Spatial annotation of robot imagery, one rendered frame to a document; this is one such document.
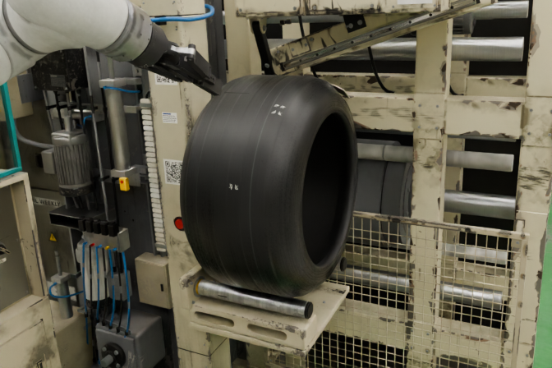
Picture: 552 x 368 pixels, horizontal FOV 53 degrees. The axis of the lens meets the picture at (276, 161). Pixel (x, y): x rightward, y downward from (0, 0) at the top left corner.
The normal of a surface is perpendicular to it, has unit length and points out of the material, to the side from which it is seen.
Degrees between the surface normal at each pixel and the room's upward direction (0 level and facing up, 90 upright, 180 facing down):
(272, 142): 52
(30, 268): 90
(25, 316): 90
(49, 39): 147
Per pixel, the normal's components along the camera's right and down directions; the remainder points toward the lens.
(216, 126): -0.34, -0.48
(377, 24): -0.44, 0.27
